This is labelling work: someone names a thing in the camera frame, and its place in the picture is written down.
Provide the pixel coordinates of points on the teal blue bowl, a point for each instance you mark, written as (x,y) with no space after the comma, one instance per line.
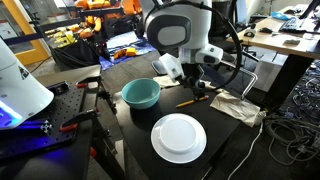
(141,93)

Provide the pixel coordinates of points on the black computer mouse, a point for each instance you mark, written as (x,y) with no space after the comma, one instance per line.
(266,30)

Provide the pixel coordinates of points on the yellow pencil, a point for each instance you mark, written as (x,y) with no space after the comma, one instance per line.
(186,103)

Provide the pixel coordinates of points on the black fabric bag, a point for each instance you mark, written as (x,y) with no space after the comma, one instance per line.
(73,55)

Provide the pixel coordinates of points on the yellow door frame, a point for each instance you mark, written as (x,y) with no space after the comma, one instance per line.
(30,50)

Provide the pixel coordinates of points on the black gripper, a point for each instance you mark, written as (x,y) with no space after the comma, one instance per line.
(191,73)

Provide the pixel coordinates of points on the blue cloth item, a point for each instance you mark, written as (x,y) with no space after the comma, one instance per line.
(280,16)

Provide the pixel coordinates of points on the wooden office desk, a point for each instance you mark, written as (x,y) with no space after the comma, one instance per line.
(283,45)

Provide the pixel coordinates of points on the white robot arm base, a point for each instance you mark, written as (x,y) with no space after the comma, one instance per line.
(20,90)

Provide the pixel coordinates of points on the black office chair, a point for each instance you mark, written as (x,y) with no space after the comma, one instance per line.
(223,20)

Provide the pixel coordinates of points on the black keyboard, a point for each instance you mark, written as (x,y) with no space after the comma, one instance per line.
(295,25)

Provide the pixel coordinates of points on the black leaning panel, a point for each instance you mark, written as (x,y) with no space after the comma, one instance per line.
(290,80)

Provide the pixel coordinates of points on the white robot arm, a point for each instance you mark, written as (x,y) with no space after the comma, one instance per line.
(196,16)

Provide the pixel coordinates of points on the orange foam block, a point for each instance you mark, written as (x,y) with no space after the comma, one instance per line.
(125,53)

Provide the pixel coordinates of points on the small beige cloth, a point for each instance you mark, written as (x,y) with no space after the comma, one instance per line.
(165,81)

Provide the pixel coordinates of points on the black and white marker tag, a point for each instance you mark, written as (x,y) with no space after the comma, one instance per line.
(46,127)

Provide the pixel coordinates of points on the large beige cloth bag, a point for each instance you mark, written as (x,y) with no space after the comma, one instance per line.
(236,106)

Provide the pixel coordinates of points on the bent metal tube frame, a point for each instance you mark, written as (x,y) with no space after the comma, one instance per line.
(248,83)

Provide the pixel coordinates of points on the grey computer mouse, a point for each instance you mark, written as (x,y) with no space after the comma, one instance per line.
(249,33)

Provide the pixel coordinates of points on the black clamp with orange head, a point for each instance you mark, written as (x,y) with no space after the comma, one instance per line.
(78,119)
(88,80)

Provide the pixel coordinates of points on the white round plate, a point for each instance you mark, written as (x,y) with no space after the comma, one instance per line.
(178,137)

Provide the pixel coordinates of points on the black perforated breadboard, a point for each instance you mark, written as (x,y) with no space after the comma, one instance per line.
(66,106)

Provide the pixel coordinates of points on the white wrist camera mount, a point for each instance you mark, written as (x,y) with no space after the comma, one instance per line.
(171,68)

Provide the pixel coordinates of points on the blue tarp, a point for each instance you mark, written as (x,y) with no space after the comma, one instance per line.
(126,41)

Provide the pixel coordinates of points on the orange and yellow machine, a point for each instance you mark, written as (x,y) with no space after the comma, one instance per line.
(96,16)

